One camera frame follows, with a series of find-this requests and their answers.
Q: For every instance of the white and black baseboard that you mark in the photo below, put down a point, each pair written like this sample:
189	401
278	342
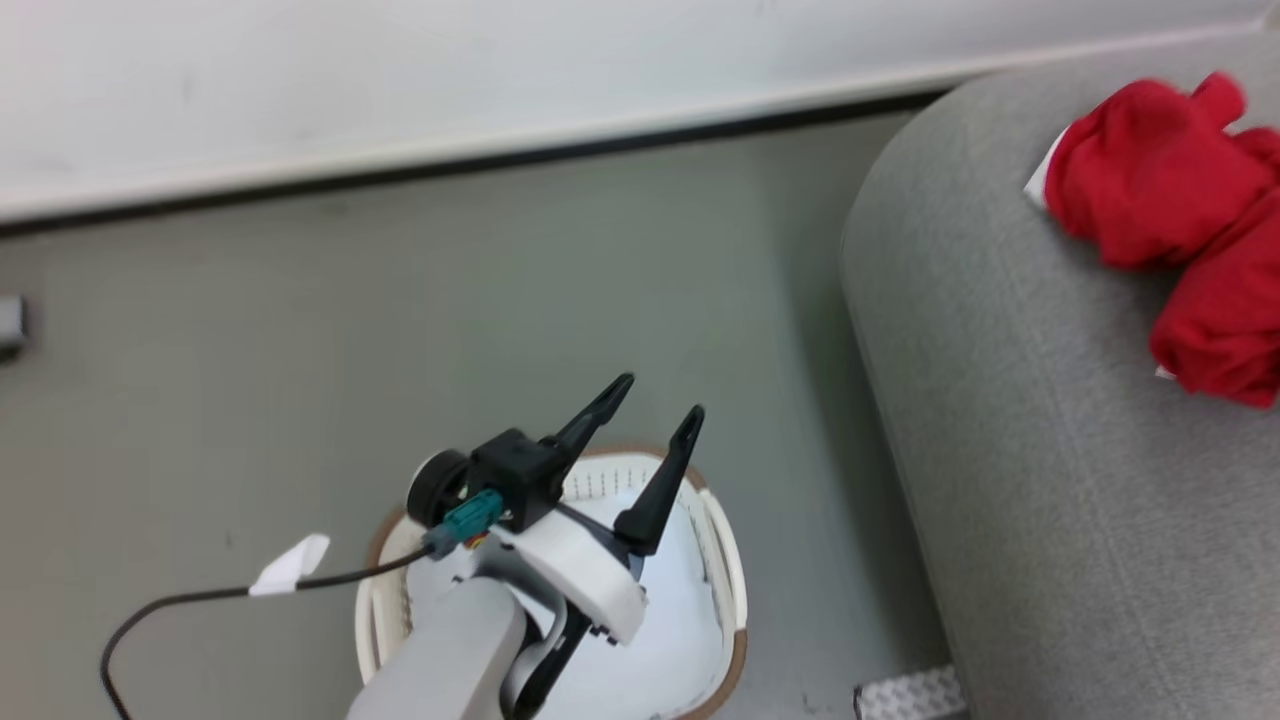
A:
500	150

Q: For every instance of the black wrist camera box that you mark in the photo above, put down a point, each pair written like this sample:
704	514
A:
515	475

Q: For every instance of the white woven laundry basket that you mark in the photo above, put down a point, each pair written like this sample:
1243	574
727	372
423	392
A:
690	640

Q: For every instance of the grey textured metal plate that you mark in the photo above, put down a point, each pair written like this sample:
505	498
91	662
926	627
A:
910	695

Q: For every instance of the grey fabric sofa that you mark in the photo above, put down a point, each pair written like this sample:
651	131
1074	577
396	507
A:
1050	450

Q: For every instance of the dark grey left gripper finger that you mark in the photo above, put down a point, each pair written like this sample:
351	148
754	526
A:
590	422
665	480

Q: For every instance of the red clothing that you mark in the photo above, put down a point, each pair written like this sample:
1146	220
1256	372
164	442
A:
1160	180

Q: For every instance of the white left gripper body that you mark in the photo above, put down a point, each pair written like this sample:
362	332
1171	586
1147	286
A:
580	580

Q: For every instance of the black round wrist knob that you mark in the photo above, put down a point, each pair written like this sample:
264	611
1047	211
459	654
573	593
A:
433	487

